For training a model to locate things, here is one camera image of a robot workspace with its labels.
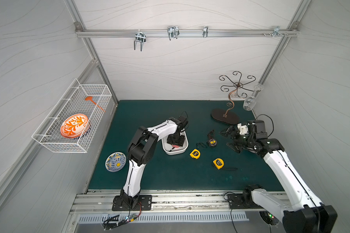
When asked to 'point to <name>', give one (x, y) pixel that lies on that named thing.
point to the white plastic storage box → (168, 148)
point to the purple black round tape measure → (212, 142)
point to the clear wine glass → (250, 102)
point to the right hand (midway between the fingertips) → (223, 136)
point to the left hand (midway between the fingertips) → (178, 144)
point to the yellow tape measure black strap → (218, 163)
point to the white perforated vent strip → (137, 218)
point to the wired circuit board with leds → (112, 222)
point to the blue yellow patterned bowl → (115, 161)
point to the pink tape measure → (175, 146)
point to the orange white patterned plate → (74, 125)
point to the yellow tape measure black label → (195, 154)
